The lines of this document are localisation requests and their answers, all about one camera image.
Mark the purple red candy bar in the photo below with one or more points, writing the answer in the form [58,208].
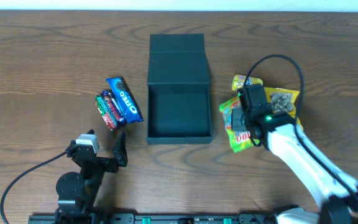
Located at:
[110,100]

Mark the dark green gift box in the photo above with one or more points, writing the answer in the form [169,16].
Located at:
[179,105]

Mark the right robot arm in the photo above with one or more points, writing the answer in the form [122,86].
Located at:
[334,191]

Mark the blue Oreo cookie pack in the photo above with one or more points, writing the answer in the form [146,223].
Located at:
[125,101]

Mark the green red snack bar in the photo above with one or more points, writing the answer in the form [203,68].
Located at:
[106,113]

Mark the green Haribo gummy bag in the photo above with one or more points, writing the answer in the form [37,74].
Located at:
[238,140]

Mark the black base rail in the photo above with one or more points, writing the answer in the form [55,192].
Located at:
[128,218]

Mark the yellow Hacks candy bag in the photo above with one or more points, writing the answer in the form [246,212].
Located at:
[282,99]

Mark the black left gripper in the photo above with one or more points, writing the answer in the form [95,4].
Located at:
[99,160]

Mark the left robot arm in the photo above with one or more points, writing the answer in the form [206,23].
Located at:
[77,191]

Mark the yellow Mentos gum bottle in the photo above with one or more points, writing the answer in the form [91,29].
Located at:
[240,80]

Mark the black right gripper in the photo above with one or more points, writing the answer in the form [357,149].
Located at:
[237,119]

